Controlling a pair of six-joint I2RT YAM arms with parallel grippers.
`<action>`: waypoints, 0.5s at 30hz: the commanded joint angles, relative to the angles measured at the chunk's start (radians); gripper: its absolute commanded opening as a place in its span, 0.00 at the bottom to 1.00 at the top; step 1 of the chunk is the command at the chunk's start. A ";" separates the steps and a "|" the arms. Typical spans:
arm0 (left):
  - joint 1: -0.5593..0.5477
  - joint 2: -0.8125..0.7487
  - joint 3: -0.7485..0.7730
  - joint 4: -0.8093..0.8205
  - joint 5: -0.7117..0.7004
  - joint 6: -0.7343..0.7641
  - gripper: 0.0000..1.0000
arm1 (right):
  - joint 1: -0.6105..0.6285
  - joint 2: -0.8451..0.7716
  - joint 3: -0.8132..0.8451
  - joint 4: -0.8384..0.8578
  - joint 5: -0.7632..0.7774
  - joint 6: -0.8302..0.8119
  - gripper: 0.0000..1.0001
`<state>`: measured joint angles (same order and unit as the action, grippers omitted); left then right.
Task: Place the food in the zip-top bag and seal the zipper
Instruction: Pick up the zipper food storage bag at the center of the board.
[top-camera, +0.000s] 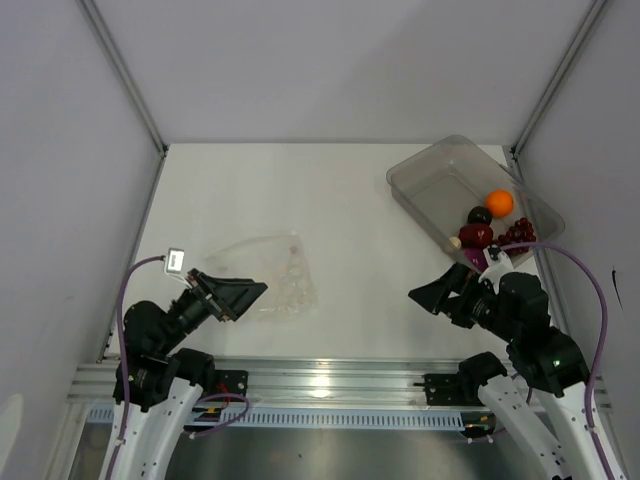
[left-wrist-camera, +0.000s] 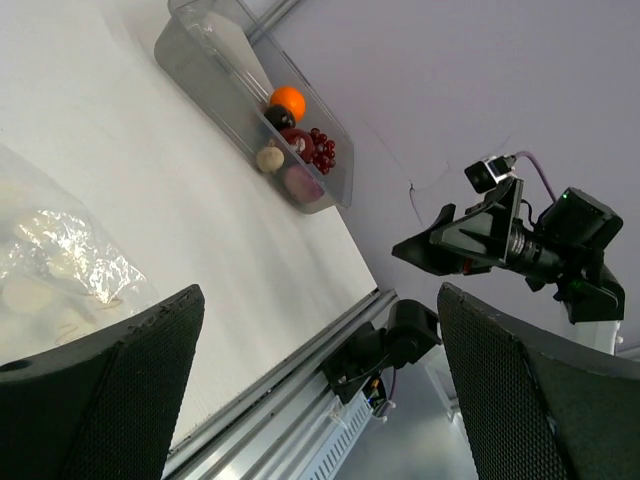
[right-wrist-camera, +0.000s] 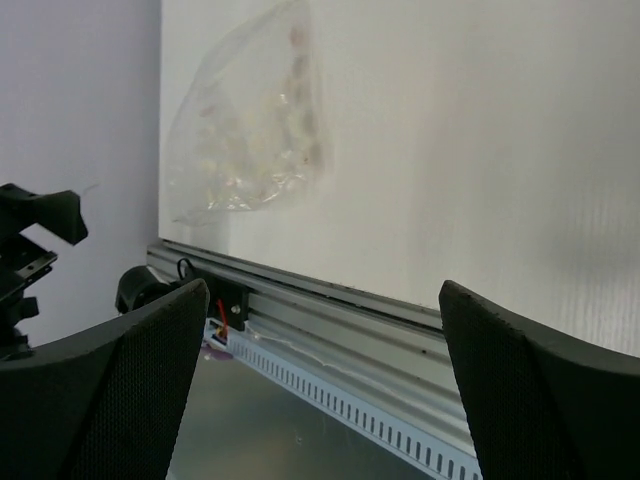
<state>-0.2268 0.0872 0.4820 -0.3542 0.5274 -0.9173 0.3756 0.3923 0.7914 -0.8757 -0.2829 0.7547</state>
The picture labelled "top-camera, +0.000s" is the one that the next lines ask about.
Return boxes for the purple onion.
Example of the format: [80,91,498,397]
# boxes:
[463,248,488,271]

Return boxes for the clear plastic bin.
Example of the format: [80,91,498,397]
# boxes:
[386,135,565,267]

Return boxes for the dark red apple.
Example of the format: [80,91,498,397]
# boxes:
[458,223,494,249]

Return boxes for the red grape bunch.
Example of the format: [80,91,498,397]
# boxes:
[493,217,537,247]

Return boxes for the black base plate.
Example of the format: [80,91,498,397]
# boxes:
[414,373,482,407]
[203,370,249,402]

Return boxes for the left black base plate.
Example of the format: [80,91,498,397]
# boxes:
[203,370,249,402]

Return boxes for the small beige mushroom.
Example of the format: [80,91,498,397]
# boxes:
[447,237,462,252]

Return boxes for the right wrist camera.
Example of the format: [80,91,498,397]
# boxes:
[479,245,514,285]

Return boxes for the right aluminium frame post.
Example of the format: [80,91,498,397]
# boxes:
[510,0,613,162]

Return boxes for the clear zip top bag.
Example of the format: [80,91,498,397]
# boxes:
[202,232,318,322]

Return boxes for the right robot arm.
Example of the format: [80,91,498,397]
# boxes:
[408,263,625,479]

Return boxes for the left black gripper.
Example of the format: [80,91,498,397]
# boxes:
[158,267,267,353]

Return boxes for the aluminium mounting rail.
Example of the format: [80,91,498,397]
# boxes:
[67,355,614,414]

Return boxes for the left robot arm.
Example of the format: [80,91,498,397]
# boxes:
[99,269,268,479]

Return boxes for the left aluminium frame post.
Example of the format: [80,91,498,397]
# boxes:
[76,0,168,158]

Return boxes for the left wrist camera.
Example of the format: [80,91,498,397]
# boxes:
[164,247,185,275]

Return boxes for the aluminium frame post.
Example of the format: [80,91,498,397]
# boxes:
[510,0,613,162]
[76,0,168,158]

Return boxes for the orange fruit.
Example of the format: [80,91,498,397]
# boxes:
[485,190,515,218]

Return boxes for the slotted cable duct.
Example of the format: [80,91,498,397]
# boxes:
[87,405,494,431]

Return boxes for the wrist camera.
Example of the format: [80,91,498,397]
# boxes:
[479,245,514,285]
[164,247,185,275]

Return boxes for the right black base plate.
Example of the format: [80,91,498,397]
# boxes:
[414,373,482,407]

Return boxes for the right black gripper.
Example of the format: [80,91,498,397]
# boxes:
[407,261,518,341]

